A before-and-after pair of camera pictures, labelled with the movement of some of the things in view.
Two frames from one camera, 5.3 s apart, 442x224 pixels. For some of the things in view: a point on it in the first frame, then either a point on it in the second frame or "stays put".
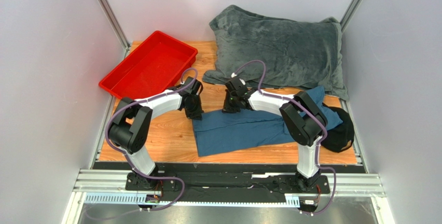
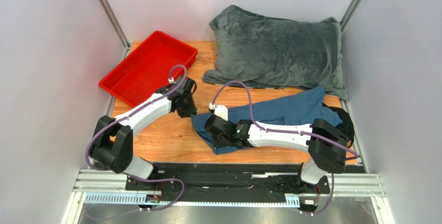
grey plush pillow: [292, 54] stays put
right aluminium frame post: [357, 0] stays put
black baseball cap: [337, 137] stays put
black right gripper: [230, 103] -> [212, 128]
